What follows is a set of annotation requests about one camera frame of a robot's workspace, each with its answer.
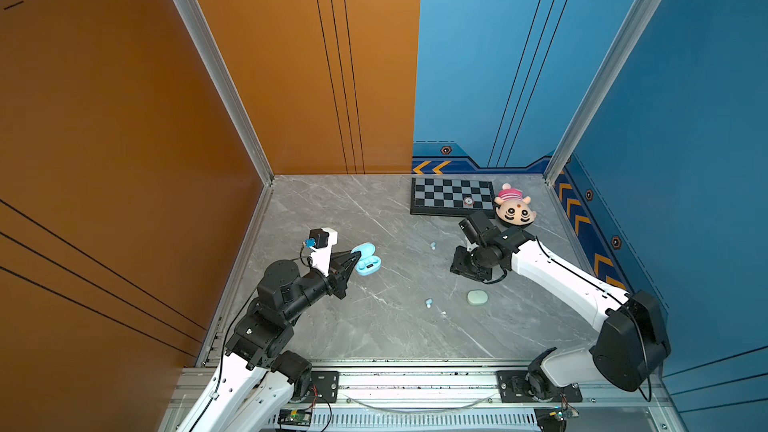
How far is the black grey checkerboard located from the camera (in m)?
1.08

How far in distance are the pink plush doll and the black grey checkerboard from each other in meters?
0.03

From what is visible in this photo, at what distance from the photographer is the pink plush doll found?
1011 mm

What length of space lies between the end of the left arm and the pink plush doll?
59cm
